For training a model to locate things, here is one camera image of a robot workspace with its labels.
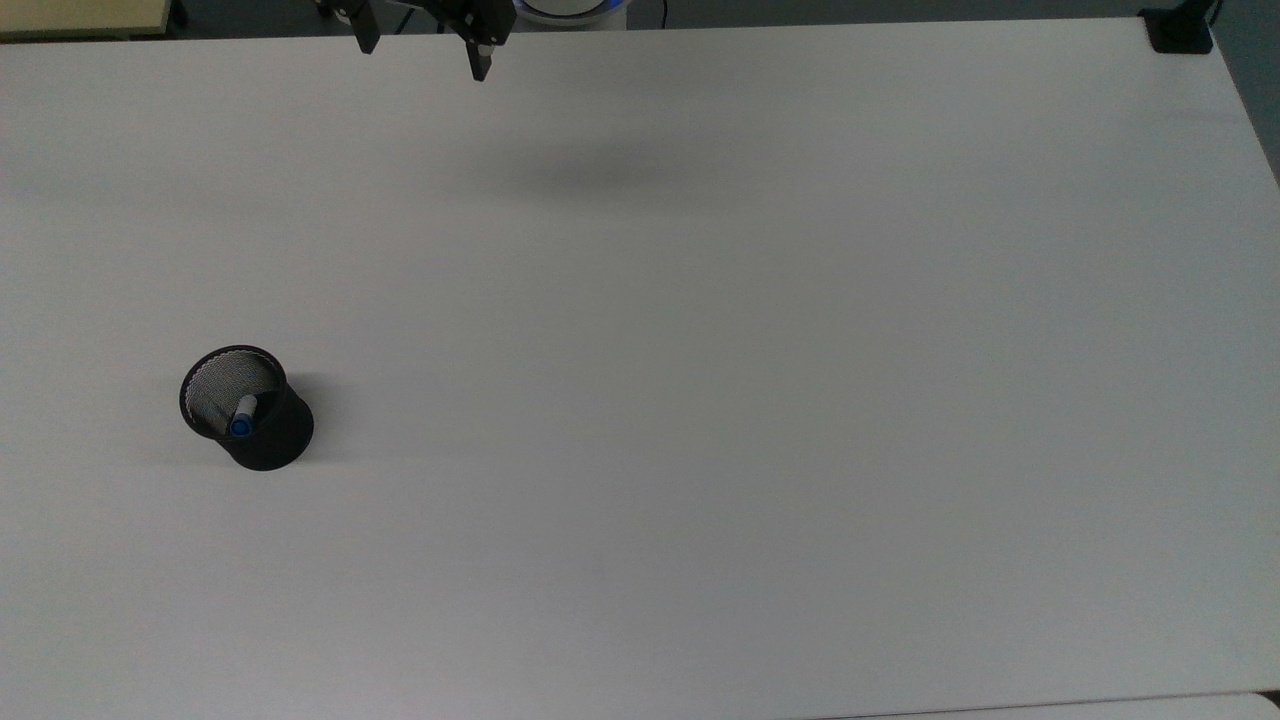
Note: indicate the blue and white marker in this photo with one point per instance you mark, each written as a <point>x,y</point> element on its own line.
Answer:
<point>243,420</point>

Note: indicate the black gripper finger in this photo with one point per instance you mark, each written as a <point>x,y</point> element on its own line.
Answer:
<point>480,25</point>
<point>362,22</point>

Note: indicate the black mesh pen cup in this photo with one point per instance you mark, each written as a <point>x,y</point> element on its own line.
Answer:
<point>275,445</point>

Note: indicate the beige wooden desk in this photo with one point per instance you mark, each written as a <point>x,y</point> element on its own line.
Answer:
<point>80,15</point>

